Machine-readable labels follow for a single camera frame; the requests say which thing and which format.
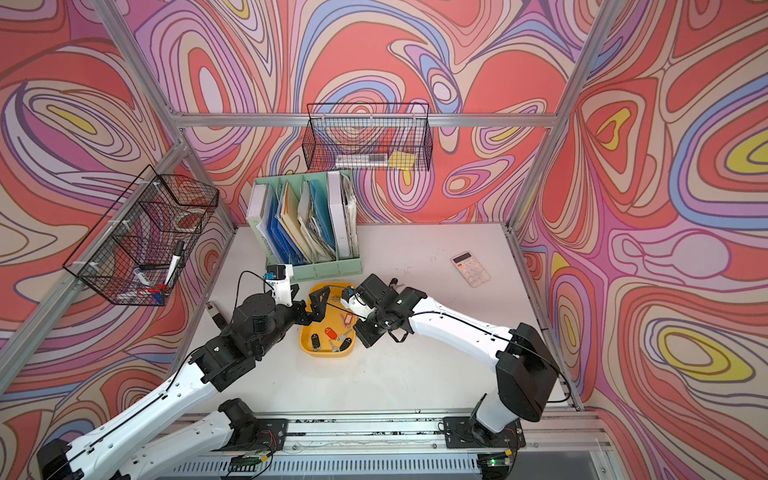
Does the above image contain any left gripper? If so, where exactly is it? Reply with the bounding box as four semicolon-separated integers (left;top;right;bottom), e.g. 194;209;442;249
250;282;327;359

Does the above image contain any key with red window tag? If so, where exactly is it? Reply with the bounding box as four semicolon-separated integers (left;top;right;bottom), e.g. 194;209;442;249
343;313;356;330

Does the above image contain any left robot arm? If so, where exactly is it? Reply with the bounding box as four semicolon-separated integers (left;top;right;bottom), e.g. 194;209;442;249
37;284;330;479

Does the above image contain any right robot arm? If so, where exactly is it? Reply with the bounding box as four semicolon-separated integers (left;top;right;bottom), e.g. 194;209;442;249
341;274;561;447

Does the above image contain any yellow plastic storage tray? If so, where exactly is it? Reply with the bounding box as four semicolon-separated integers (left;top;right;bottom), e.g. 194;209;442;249
298;282;358;359

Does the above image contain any key with red solid tag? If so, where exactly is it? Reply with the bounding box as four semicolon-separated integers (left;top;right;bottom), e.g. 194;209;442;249
324;327;339;340

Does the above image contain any green file organizer rack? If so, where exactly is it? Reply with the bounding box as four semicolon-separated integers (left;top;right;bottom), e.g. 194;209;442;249
246;171;363;282

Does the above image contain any pink calculator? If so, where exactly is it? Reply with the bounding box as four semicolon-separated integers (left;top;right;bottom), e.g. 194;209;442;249
451;252;491;288

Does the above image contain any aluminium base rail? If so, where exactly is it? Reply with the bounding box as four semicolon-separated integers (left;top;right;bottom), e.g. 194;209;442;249
95;410;625;480

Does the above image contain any black wire basket back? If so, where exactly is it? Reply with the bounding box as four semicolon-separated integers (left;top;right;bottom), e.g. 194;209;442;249
302;101;434;172

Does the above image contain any black wire basket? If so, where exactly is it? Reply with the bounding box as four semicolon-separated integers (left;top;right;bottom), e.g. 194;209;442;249
302;101;434;172
63;166;219;307

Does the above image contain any black wire basket left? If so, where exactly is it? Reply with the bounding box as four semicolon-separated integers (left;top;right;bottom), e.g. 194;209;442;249
63;166;219;307

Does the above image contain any aluminium frame post right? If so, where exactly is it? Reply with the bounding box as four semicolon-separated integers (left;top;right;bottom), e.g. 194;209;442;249
506;0;626;233

